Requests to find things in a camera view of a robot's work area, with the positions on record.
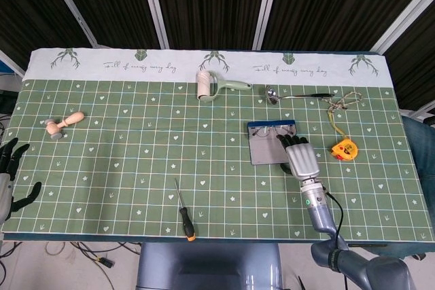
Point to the small wooden mallet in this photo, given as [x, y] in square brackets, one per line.
[54, 128]

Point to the green grid tablecloth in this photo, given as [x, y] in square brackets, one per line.
[136, 140]

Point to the white partition post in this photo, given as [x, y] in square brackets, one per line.
[68, 4]
[404, 15]
[266, 4]
[153, 4]

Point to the dark pleated curtain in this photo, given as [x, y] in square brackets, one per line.
[210, 4]

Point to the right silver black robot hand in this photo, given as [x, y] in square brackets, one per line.
[302, 161]

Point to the yellow tape measure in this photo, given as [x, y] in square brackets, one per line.
[345, 150]

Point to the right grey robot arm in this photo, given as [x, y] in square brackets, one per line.
[319, 215]

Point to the black orange screwdriver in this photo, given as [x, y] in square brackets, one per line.
[187, 222]

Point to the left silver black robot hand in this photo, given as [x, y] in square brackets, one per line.
[3, 188]

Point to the wire-frame eyeglasses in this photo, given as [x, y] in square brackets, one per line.
[260, 131]

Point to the blue glasses case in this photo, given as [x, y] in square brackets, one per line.
[265, 150]

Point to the green lint roller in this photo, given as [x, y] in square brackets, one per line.
[204, 88]

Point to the black power strip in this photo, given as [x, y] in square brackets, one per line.
[107, 263]

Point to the grey blue robot torso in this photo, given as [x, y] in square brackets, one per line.
[204, 269]

